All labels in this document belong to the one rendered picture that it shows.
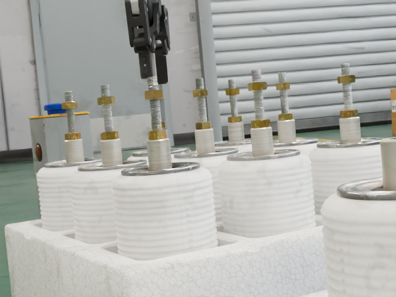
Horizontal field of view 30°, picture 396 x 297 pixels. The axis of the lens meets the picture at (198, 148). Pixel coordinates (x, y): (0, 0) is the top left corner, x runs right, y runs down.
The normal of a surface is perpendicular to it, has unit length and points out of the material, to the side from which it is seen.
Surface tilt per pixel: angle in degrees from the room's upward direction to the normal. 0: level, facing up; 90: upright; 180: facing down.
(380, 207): 43
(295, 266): 90
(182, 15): 90
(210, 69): 90
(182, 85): 90
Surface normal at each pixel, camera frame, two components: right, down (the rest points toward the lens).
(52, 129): 0.49, 0.01
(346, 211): -0.76, -0.44
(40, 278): -0.87, 0.11
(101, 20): 0.22, 0.04
